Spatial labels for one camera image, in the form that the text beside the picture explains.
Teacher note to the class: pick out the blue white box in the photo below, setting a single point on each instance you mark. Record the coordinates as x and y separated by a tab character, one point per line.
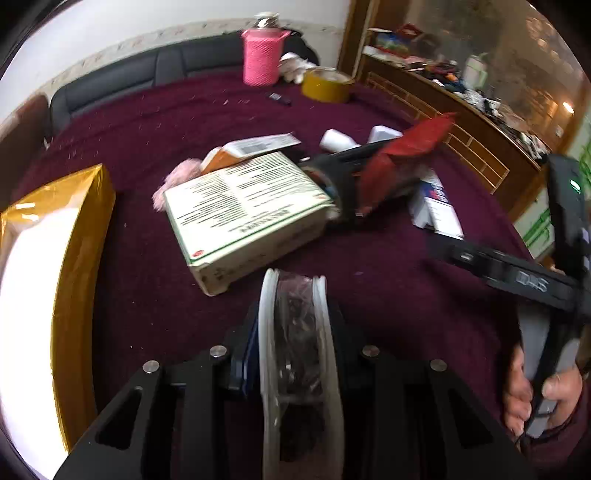
438	212

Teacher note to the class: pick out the maroon tablecloth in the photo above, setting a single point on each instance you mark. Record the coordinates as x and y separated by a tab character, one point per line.
392	286

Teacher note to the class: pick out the person's right hand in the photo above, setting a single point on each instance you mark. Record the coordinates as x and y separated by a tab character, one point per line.
516	392

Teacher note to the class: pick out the pink patterned packet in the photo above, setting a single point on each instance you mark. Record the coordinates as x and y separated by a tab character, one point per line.
178	177

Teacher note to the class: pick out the white bottle orange cap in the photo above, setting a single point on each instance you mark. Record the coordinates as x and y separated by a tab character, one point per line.
336	140

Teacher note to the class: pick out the orange white box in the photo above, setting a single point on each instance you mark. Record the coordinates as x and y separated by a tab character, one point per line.
249	146

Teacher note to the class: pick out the yellow tape roll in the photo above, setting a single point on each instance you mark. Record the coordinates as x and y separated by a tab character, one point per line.
323	90

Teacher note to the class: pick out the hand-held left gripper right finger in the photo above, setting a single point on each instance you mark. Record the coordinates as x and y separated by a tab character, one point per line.
347	344

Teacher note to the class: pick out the black leather sofa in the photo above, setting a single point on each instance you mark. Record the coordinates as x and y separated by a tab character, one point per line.
115	78

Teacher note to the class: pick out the wooden framed glass partition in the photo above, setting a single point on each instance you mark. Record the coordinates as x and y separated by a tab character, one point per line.
517	41

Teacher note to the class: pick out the red foil packet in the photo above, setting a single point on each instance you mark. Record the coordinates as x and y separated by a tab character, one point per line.
406	147

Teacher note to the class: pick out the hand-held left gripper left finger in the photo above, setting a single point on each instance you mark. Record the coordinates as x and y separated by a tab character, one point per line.
250	364

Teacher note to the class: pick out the white crumpled cloth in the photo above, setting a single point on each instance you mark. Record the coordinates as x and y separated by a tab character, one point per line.
293	67

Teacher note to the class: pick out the pink knit-covered jar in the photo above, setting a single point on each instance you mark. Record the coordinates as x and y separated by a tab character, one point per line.
261	55

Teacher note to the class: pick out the small black gadget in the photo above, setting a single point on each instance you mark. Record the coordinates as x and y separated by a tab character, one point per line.
278	97

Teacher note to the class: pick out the white green jug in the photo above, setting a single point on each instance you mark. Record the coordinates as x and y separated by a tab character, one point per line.
475	71

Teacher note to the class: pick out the green white carton box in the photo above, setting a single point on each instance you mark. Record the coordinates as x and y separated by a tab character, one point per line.
240	207

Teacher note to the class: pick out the gold foil tray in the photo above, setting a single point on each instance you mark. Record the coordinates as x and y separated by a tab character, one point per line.
83	277

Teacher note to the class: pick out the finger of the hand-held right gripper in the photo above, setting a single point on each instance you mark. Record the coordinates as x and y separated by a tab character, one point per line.
344	194
337	159

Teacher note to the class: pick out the pile of small clutter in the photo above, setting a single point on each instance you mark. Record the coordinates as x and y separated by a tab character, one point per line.
498	106

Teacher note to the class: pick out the wooden sideboard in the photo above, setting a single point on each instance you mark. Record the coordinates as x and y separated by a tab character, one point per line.
461	120

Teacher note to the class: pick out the white green printed board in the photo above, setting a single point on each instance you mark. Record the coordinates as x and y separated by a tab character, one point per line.
535	226

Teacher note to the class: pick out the clear tape roll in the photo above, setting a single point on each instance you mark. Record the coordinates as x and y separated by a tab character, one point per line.
295	323

